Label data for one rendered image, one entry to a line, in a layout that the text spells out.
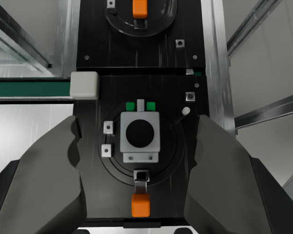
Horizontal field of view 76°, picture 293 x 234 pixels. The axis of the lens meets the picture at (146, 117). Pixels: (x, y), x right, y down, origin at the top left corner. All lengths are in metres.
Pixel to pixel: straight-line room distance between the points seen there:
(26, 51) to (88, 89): 0.11
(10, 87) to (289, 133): 0.60
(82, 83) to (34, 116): 0.15
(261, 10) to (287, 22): 0.28
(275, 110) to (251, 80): 0.22
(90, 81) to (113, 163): 0.14
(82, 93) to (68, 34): 0.15
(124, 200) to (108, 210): 0.03
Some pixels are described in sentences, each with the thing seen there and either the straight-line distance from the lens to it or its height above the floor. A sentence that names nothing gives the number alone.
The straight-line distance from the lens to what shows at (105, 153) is 0.29.
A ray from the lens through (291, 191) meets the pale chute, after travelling 0.34.
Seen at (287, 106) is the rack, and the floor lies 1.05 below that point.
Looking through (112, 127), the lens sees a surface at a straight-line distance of 0.29.
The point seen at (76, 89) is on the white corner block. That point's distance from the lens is 0.34.
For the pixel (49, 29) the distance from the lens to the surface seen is 0.58.
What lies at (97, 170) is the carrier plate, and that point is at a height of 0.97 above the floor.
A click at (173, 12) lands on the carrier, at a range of 0.40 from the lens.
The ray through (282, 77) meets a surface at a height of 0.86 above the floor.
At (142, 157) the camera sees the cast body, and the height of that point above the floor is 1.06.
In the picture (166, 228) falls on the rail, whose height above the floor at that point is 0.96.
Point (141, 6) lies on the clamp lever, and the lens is 0.29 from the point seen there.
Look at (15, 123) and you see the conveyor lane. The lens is 0.46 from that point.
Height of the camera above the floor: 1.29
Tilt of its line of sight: 79 degrees down
